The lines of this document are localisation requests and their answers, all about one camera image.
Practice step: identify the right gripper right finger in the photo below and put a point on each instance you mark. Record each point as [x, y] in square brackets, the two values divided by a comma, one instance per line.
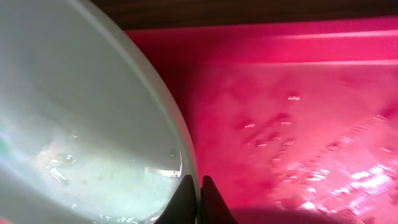
[213, 208]

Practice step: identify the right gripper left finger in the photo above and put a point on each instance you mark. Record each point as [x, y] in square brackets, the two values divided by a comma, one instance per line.
[182, 208]

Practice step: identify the white plate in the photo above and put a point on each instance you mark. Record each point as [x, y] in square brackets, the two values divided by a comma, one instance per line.
[89, 131]

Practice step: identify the red plastic tray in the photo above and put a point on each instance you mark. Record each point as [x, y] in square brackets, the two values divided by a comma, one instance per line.
[294, 116]

